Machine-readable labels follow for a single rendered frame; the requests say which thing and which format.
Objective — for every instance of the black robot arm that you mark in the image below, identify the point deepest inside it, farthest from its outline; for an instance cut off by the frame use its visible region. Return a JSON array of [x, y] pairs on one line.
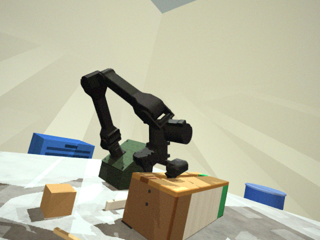
[[145, 105]]

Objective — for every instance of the tan wooden bar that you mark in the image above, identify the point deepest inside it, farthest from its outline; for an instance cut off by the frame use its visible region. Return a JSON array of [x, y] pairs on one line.
[[64, 234]]

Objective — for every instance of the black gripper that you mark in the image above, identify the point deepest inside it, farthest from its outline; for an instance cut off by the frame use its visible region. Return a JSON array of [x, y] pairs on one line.
[[174, 168]]

